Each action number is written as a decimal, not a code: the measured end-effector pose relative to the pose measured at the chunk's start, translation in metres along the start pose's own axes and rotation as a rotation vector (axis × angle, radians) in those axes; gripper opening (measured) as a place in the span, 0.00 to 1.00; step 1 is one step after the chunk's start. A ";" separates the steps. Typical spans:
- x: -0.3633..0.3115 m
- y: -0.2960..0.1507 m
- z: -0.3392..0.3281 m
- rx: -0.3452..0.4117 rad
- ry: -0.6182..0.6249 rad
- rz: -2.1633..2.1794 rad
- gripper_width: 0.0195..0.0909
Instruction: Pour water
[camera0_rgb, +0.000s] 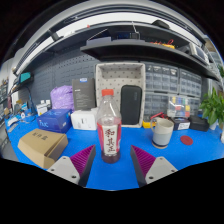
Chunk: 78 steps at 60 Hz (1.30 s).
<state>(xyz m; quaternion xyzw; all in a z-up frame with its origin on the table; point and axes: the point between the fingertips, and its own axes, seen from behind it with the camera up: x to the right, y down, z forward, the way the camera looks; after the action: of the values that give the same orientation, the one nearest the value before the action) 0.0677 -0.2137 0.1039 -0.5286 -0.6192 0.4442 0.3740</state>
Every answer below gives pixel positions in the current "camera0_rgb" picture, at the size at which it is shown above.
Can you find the yellow multimeter with red leads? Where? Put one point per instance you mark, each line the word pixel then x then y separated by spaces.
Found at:
pixel 147 124

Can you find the black zippered case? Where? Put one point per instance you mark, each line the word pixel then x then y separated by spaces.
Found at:
pixel 131 105

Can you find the white carton box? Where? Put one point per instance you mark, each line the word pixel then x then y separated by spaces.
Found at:
pixel 83 120

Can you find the clear organizer box coloured parts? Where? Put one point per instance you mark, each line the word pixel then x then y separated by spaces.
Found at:
pixel 178 106

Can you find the white perforated tray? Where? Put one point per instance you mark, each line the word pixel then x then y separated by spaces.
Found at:
pixel 113 75

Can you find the purple plastic bag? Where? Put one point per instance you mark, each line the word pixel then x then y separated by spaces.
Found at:
pixel 62 97

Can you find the clear red-capped drink bottle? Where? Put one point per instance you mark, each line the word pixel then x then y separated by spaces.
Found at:
pixel 109 133

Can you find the dark grey flat box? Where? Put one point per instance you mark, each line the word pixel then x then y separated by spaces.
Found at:
pixel 84 95

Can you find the grey small-parts drawer cabinet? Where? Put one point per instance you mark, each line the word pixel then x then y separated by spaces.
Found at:
pixel 190 83
pixel 156 105
pixel 161 77
pixel 195 106

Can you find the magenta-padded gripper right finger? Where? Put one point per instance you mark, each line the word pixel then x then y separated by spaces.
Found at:
pixel 155 168

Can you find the green potted plant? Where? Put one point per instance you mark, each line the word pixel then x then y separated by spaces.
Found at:
pixel 213 106

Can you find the small white carton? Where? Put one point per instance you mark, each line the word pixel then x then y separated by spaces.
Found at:
pixel 41 109

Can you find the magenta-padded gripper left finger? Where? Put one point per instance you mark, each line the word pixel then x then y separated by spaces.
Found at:
pixel 71 168

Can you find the black flat carrying case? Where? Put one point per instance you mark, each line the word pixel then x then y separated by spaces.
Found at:
pixel 199 123

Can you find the brown cardboard box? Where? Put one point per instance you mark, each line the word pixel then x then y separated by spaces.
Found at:
pixel 41 145

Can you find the dark workbench shelf unit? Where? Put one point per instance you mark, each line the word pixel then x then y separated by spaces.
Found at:
pixel 133 51

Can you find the blue printed box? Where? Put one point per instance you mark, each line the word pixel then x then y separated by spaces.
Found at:
pixel 53 120

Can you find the white and grey mug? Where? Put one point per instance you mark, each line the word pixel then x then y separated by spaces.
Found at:
pixel 162 133

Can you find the small black box white label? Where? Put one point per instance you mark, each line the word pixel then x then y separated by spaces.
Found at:
pixel 181 124

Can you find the white power adapter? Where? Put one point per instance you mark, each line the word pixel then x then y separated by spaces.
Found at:
pixel 222 137

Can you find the flat round red coaster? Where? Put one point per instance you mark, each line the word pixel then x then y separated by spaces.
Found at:
pixel 186 140

